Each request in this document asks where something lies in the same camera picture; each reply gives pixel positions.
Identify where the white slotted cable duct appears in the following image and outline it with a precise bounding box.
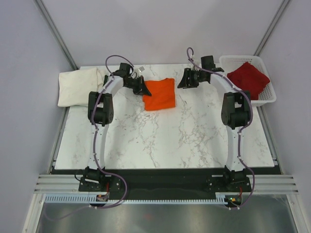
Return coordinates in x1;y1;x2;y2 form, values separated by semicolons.
44;194;227;204

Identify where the aluminium corner post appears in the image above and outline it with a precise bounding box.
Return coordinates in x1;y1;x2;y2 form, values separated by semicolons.
34;0;79;70
253;0;292;56

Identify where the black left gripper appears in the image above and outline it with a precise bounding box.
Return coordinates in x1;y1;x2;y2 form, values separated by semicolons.
123;76;150;97

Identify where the right aluminium corner post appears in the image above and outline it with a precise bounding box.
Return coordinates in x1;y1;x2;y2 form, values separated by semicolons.
253;0;292;56

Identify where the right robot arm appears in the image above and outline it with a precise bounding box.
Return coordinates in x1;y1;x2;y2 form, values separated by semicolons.
177;56;253;172

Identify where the dark green folded t shirt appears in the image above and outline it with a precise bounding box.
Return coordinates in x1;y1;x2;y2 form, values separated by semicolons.
103;75;109;86

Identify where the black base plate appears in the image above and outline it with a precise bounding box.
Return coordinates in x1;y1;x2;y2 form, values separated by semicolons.
52;166;281;200

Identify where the cream folded t shirt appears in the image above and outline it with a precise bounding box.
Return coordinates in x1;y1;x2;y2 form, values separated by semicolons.
57;67;104;107

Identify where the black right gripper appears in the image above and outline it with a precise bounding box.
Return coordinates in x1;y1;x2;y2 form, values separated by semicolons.
178;68;206;89

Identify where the dark red t shirt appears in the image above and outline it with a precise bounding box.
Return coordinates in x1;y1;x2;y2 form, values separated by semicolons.
227;62;270;100

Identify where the aluminium frame rail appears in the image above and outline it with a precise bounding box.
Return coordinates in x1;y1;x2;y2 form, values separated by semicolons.
35;175;298;194

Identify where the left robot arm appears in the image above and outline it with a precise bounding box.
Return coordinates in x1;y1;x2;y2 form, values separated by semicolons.
87;63;152;169

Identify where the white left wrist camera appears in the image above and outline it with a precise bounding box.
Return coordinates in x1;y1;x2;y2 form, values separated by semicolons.
137;67;145;75

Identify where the white plastic basket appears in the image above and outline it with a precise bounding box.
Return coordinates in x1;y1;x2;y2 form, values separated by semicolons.
219;55;276;107

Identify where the orange t shirt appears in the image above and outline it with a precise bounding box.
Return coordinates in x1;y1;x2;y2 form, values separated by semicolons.
142;78;176;111

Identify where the left aluminium corner post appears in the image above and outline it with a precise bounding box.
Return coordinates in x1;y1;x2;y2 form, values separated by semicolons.
34;0;79;70

